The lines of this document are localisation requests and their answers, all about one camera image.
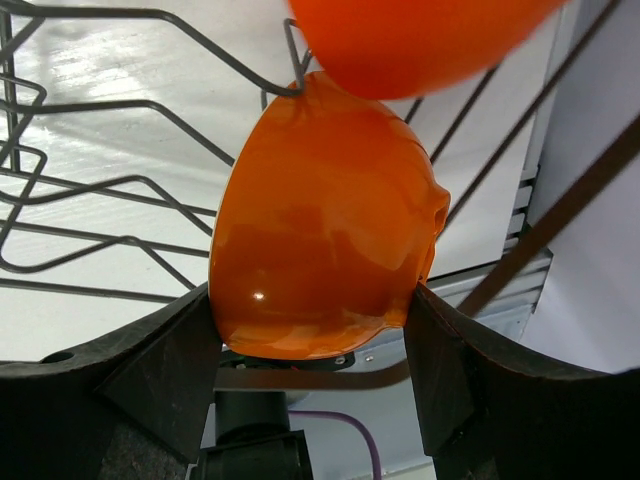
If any red-orange plastic bowl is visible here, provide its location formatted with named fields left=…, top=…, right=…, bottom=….
left=289, top=0, right=562, bottom=100

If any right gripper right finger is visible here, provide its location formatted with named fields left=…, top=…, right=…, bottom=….
left=404, top=286, right=639, bottom=479

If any dark wire dish rack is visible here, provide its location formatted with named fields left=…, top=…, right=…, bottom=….
left=1, top=1, right=631, bottom=391

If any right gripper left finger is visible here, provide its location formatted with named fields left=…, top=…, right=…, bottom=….
left=1, top=286, right=221, bottom=479

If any white bowl orange outside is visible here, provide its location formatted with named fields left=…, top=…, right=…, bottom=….
left=208, top=71, right=450, bottom=360

